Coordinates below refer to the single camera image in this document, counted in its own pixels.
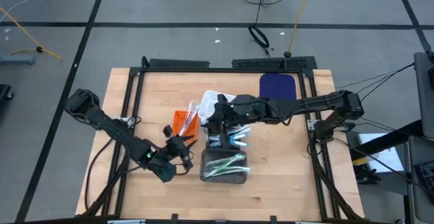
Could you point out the dark blue fabric mat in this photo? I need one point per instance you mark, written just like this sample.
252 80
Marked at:
278 86

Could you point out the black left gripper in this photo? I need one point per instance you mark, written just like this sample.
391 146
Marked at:
176 147

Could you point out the black keyboard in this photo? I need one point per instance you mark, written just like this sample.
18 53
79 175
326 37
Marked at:
427 176

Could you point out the grey desk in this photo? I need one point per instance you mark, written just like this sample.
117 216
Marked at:
420 203

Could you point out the orange perforated plastic basket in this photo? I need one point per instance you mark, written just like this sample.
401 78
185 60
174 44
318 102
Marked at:
178 122

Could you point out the white perforated plastic basket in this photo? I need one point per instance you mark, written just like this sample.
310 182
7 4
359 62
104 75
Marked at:
208 103

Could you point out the black perforated plastic basket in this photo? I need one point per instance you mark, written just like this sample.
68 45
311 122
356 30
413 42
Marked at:
210 132

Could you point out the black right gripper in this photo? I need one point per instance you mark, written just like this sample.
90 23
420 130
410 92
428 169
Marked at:
240 110

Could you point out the black flat box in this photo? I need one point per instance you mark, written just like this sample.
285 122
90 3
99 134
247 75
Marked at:
179 63

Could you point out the black chair base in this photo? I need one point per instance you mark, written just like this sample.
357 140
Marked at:
5 93

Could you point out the blue toothbrush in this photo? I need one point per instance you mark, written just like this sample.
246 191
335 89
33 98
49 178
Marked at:
237 137
239 130
239 144

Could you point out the grey metal stand foot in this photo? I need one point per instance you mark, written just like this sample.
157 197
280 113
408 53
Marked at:
17 60

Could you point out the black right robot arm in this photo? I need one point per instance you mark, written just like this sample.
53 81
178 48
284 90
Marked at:
322 107

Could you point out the white paper sheet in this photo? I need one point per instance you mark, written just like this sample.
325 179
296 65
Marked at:
383 156

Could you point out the green toothbrush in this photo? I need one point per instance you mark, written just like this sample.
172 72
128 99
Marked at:
234 157
242 169
212 173

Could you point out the smoky translucent grey bin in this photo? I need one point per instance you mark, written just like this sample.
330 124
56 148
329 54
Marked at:
223 180

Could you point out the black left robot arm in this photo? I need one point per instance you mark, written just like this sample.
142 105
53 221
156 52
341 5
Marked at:
118 132

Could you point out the black perforated panel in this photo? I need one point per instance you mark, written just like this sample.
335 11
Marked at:
271 63

